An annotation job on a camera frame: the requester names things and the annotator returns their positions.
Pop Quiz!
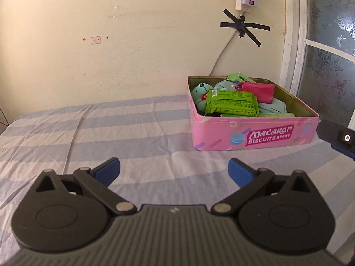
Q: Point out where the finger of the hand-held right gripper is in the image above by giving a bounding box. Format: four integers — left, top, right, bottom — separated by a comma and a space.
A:
317, 120, 355, 160

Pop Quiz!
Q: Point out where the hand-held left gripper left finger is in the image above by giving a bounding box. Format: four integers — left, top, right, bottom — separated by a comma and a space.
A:
35, 157, 137, 215

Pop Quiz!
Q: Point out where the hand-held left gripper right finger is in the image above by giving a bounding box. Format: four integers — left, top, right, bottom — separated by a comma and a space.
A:
212, 158, 313, 215

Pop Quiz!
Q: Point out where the pink biscuit tin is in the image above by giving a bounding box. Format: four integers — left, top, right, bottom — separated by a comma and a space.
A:
187, 75, 320, 151

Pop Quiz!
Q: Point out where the green snack packet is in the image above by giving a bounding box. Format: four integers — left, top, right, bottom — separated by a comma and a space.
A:
205, 89, 260, 117

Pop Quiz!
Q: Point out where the pink zip pouch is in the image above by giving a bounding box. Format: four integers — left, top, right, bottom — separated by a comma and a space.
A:
236, 82, 275, 103

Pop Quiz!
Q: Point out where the teal plush toy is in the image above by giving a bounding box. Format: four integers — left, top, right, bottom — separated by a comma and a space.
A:
191, 82, 215, 112

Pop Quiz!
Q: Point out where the green medicine box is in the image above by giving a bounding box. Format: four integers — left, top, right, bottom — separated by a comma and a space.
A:
226, 72, 257, 84

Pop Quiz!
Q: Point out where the striped bed sheet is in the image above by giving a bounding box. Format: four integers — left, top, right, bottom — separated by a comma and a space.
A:
0, 94, 355, 266

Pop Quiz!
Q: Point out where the light blue cloth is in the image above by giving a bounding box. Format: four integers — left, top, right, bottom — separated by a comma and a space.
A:
213, 80, 287, 114

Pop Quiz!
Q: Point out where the frosted floral glass door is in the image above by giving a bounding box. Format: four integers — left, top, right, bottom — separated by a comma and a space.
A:
297, 0, 355, 137

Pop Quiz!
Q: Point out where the black tape star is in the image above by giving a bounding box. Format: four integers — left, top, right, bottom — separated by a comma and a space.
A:
220, 9, 270, 47

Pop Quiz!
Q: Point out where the white door frame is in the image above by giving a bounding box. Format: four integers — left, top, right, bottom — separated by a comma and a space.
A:
277, 0, 309, 95

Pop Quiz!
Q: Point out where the white power cable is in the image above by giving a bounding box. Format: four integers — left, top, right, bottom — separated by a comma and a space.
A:
208, 29, 241, 76

